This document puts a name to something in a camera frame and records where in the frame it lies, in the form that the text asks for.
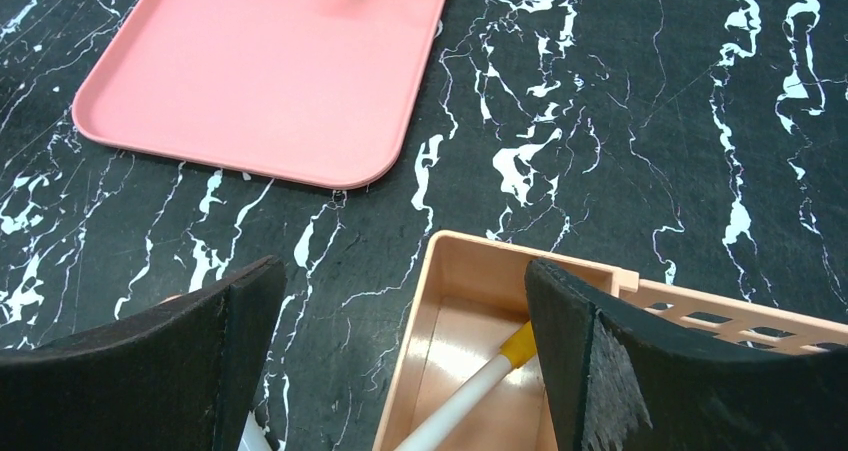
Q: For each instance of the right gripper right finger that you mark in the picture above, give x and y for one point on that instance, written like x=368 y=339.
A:
x=620 y=378

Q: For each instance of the white yellow pen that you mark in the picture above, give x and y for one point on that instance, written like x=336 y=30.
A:
x=513 y=353

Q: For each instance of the pink tray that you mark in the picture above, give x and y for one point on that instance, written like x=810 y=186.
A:
x=318 y=92

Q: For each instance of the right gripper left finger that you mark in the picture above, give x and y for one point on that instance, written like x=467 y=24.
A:
x=180 y=375

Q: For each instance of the orange file organizer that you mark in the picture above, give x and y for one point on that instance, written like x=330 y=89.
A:
x=471 y=297

